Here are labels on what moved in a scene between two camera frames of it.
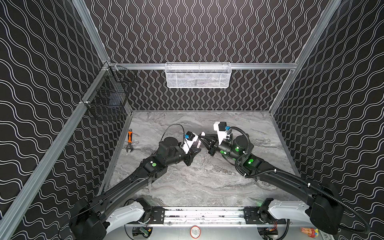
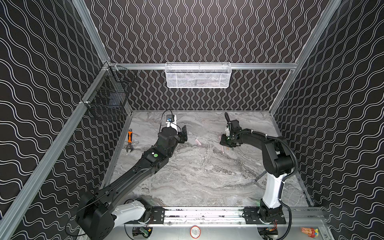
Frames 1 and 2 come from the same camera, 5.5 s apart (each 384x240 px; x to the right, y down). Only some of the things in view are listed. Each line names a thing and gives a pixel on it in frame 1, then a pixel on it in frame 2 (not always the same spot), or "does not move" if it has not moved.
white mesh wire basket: x=198 y=74 does not move
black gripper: x=190 y=138 to x=171 y=121
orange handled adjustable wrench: x=129 y=140 does not move
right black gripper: x=213 y=145 to x=227 y=140
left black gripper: x=188 y=156 to x=183 y=135
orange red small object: x=310 y=232 does not move
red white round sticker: x=195 y=231 does not move
